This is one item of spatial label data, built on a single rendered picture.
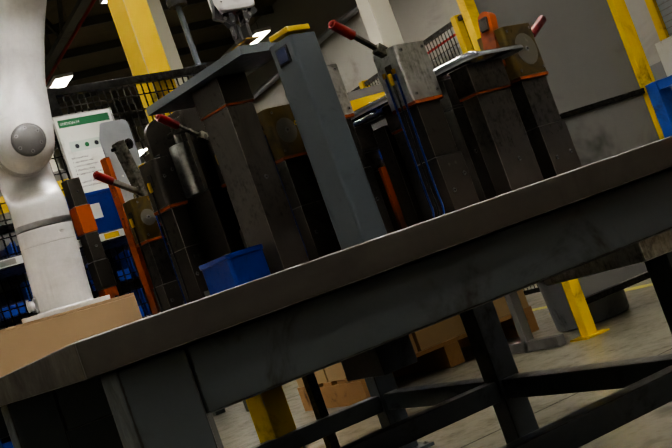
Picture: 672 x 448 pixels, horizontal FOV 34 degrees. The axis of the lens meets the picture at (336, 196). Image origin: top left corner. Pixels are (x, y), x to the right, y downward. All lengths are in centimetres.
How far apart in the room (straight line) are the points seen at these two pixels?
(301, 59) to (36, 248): 70
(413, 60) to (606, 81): 374
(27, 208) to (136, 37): 163
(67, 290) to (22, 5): 62
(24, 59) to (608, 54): 398
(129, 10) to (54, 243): 171
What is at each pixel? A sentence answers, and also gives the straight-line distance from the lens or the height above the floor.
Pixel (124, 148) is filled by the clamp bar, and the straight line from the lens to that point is 303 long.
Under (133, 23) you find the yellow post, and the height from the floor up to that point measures 174.
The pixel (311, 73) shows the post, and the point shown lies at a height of 106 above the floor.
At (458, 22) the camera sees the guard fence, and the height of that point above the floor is 195.
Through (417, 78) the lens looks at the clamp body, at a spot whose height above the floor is 99.
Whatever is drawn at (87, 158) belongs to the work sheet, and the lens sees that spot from 364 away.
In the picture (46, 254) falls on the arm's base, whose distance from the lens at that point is 240.
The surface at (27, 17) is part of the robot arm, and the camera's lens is 250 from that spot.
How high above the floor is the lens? 67
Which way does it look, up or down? 4 degrees up
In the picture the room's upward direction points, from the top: 20 degrees counter-clockwise
